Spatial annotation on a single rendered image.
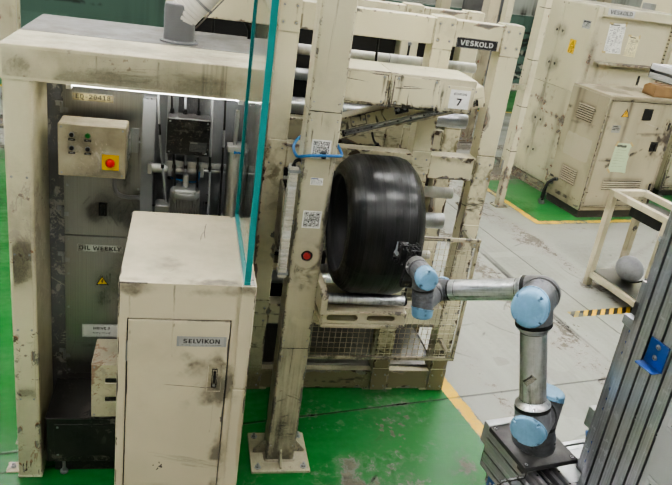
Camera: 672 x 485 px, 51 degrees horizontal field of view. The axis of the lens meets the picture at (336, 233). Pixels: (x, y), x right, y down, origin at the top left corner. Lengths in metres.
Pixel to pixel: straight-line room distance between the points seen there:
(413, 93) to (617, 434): 1.51
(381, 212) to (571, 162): 5.06
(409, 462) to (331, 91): 1.84
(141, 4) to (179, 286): 9.75
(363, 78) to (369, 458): 1.78
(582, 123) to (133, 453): 5.94
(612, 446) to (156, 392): 1.48
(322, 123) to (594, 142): 4.95
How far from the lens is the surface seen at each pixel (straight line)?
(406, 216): 2.71
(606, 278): 5.86
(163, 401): 2.35
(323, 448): 3.56
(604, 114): 7.30
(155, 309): 2.17
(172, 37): 2.88
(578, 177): 7.51
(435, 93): 3.05
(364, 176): 2.74
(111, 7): 11.66
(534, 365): 2.35
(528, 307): 2.25
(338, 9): 2.63
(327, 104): 2.68
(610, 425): 2.57
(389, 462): 3.56
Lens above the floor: 2.26
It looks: 22 degrees down
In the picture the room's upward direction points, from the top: 8 degrees clockwise
